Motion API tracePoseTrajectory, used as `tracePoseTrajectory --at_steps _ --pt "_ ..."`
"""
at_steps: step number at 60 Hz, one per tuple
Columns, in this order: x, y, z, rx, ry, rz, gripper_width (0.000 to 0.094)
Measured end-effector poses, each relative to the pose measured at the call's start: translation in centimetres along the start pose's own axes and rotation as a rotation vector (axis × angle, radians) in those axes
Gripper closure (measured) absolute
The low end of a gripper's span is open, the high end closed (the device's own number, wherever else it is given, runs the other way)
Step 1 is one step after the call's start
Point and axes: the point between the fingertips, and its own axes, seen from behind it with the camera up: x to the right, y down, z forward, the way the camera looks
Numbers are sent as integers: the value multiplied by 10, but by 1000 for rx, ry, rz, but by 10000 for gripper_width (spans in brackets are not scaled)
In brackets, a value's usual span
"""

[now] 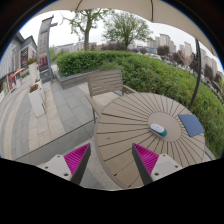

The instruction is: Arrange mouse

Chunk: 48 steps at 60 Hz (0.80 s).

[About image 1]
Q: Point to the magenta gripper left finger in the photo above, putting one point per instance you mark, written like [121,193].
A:
[70,167]

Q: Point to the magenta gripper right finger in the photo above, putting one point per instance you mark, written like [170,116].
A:
[152,166]

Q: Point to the white and green computer mouse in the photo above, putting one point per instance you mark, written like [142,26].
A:
[158,130]

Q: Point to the blue mouse pad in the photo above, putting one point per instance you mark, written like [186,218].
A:
[191,124]

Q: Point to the round slatted wooden table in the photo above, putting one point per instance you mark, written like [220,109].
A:
[126,121]

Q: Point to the white planter with red flowers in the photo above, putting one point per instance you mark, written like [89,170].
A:
[36,100]

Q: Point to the trimmed green hedge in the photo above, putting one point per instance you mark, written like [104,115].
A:
[145,74]

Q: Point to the brown slatted patio chair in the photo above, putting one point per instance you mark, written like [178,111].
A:
[101,82]

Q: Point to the tall grey sign pylon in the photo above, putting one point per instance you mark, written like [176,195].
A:
[43,50]

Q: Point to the far white planter box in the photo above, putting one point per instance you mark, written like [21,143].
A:
[32,66]

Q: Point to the grey storefront building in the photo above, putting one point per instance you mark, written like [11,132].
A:
[14,61]

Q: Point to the dark umbrella pole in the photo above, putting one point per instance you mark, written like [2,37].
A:
[197,74]

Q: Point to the right leafy green tree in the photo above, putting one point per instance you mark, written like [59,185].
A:
[126,28]

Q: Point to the left bare-trunk tree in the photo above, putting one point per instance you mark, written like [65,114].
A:
[84,21]

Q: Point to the beige patio umbrella canopy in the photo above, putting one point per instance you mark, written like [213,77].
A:
[157,11]

